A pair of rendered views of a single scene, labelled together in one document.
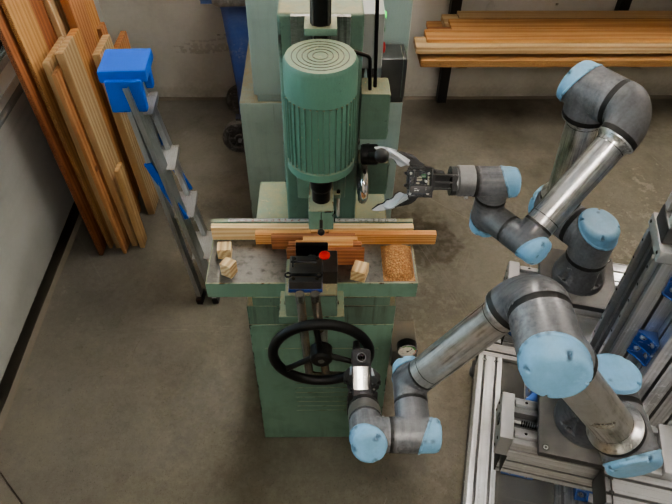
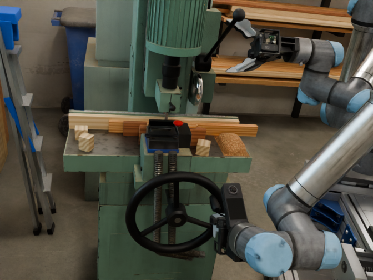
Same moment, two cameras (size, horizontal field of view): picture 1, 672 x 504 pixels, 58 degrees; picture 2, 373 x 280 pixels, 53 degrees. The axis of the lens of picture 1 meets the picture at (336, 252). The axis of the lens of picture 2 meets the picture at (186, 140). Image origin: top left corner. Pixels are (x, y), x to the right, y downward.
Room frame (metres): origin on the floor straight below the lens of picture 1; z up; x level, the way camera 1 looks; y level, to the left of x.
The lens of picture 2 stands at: (0.12, 0.21, 1.49)
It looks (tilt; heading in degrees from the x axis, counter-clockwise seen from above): 27 degrees down; 348
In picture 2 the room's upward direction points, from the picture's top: 8 degrees clockwise
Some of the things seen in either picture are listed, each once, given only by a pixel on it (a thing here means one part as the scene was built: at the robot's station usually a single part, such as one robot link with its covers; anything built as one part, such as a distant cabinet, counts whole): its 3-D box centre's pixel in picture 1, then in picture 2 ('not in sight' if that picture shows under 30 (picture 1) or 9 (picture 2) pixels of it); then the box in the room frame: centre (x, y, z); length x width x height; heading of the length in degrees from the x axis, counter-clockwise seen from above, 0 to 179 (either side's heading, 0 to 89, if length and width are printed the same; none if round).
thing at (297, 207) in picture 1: (320, 113); (161, 39); (1.59, 0.05, 1.16); 0.22 x 0.22 x 0.72; 2
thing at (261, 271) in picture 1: (312, 275); (160, 155); (1.19, 0.07, 0.87); 0.61 x 0.30 x 0.06; 92
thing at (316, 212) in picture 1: (321, 206); (167, 97); (1.32, 0.04, 1.03); 0.14 x 0.07 x 0.09; 2
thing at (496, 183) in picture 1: (495, 182); (321, 54); (1.16, -0.38, 1.25); 0.11 x 0.08 x 0.09; 91
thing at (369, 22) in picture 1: (371, 33); not in sight; (1.62, -0.09, 1.40); 0.10 x 0.06 x 0.16; 2
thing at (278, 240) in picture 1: (313, 241); (159, 129); (1.28, 0.07, 0.92); 0.25 x 0.02 x 0.05; 92
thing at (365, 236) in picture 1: (345, 237); (185, 128); (1.30, -0.03, 0.92); 0.54 x 0.02 x 0.04; 92
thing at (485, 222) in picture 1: (491, 216); (317, 86); (1.14, -0.39, 1.16); 0.11 x 0.08 x 0.11; 36
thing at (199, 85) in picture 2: (362, 183); (196, 89); (1.43, -0.08, 1.02); 0.12 x 0.03 x 0.12; 2
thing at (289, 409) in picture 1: (321, 322); (149, 229); (1.42, 0.05, 0.36); 0.58 x 0.45 x 0.71; 2
